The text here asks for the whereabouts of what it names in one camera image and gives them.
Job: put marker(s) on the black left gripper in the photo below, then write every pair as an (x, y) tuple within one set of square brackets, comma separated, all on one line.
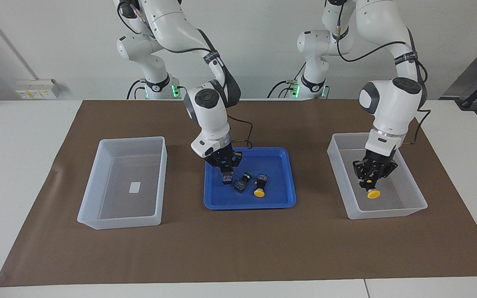
[(381, 160)]

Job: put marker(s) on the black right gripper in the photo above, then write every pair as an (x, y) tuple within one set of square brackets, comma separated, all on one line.
[(220, 156)]

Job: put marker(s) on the green push button switch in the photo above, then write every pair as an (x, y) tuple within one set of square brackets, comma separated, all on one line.
[(227, 179), (241, 184)]

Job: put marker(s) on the yellow push button switch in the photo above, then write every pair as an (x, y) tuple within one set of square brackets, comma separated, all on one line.
[(259, 191), (373, 193)]

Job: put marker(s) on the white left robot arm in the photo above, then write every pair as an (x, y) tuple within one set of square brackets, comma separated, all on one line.
[(391, 103)]

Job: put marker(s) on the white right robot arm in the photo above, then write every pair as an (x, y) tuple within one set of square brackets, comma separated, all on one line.
[(209, 111)]

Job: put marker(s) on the translucent white plastic box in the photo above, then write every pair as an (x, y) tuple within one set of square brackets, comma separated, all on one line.
[(89, 207), (412, 194)]

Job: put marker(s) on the blue plastic tray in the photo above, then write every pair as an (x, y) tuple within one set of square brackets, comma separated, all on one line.
[(280, 194)]

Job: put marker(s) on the brown paper table mat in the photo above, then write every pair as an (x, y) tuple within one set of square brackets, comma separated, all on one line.
[(238, 248)]

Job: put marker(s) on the white paper label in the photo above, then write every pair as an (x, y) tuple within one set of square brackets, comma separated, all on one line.
[(135, 187)]

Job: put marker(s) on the white wall outlet box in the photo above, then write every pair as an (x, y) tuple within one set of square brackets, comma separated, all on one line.
[(35, 89)]

